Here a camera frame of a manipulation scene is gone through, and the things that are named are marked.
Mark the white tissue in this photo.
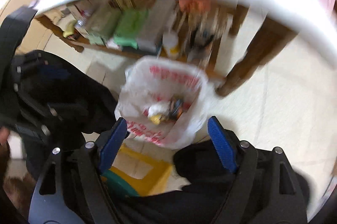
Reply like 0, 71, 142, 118
148, 101, 170, 118

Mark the yellow snack wrapper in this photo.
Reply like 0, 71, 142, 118
148, 98, 184, 125

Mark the person's left hand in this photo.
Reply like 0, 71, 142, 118
0, 127, 10, 145

